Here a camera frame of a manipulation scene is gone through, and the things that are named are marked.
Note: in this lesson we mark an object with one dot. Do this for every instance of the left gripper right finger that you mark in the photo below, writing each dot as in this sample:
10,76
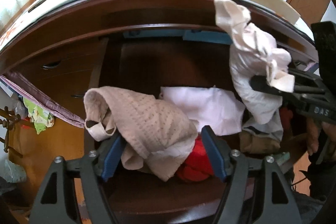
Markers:
273,200

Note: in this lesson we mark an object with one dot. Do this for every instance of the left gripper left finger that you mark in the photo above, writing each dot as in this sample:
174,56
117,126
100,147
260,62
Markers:
56,200

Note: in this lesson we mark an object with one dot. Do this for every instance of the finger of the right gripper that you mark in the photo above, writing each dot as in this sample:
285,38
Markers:
259,84

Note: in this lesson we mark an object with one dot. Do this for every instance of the white underwear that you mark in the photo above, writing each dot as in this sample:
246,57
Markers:
254,52

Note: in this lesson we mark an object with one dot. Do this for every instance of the bright red cloth ball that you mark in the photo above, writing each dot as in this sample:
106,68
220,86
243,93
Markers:
197,166

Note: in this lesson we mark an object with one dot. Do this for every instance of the pale pink garment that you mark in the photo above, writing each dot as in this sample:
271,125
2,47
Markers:
212,107

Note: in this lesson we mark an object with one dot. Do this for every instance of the beige knit underwear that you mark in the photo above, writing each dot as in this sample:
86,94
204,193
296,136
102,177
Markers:
159,135

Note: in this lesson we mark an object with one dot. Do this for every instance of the brown garment in drawer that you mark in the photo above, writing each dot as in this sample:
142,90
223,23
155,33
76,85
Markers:
256,145

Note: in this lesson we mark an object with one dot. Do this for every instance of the dark wooden drawer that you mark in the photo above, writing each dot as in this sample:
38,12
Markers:
146,65

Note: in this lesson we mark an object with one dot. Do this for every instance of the person's right hand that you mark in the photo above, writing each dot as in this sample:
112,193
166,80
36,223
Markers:
313,131

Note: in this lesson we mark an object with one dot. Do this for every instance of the green patterned cloth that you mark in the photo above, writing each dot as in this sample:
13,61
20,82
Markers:
41,118

